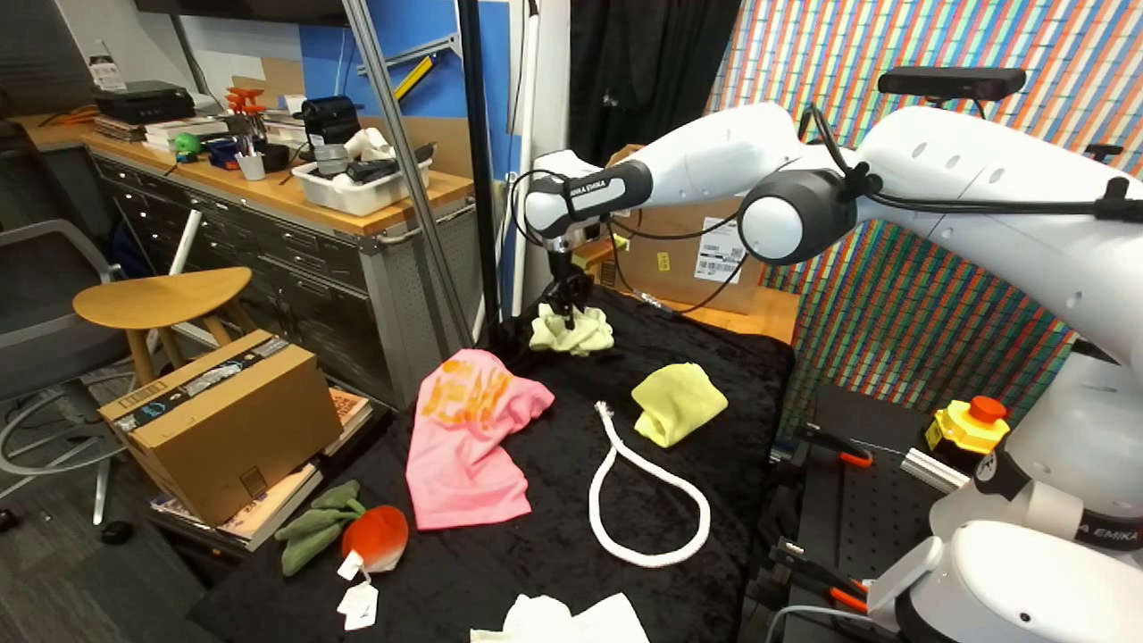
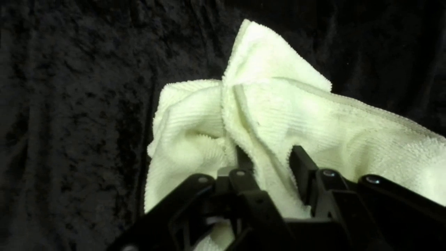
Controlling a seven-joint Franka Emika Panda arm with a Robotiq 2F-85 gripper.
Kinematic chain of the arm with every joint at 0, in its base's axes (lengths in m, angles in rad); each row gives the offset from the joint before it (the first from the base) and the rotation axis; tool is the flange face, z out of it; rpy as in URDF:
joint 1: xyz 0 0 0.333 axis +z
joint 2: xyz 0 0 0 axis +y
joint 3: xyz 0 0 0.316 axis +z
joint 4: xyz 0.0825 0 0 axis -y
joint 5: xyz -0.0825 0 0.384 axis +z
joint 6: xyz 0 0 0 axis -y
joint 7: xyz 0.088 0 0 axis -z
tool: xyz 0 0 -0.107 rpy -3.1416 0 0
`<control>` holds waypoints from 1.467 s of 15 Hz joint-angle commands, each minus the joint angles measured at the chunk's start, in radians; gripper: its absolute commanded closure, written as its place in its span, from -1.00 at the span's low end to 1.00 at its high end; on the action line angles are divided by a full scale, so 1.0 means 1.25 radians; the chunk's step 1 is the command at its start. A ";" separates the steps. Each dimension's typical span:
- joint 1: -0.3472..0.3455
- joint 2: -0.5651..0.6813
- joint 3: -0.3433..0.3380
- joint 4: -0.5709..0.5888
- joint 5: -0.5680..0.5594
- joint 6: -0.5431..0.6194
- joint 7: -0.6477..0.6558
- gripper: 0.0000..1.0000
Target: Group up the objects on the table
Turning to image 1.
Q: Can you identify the white paper tag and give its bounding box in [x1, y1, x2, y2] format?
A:
[335, 548, 379, 633]

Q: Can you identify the wooden stool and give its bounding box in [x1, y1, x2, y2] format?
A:
[73, 265, 251, 382]

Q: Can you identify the white bin on bench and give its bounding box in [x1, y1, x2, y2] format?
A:
[293, 161, 409, 216]

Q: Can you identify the cardboard box on floor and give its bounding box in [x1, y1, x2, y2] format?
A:
[100, 333, 345, 522]

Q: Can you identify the black camera stand pole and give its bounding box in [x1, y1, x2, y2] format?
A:
[458, 0, 499, 345]

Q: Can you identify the wooden workbench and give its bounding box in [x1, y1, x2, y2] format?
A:
[23, 114, 480, 407]

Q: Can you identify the yellow emergency stop button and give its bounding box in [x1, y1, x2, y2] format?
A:
[926, 392, 1011, 457]

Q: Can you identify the orange plush carrot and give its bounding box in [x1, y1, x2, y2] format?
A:
[274, 478, 411, 578]

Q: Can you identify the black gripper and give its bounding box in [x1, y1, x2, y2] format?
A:
[549, 248, 593, 329]

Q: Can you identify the black velvet table cloth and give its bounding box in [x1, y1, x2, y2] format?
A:
[193, 294, 792, 643]

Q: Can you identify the pink shirt orange print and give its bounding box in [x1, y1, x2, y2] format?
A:
[404, 348, 554, 531]

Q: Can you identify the cardboard box with label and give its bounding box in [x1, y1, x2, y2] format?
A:
[603, 201, 799, 326]

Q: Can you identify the light yellow cloth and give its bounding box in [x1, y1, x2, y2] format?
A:
[528, 303, 616, 357]

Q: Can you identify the yellow microfiber cloth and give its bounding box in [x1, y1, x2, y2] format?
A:
[634, 361, 729, 445]

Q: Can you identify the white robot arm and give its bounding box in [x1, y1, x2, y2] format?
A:
[518, 104, 1143, 643]

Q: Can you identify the white towel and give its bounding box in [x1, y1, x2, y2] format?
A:
[468, 594, 651, 643]

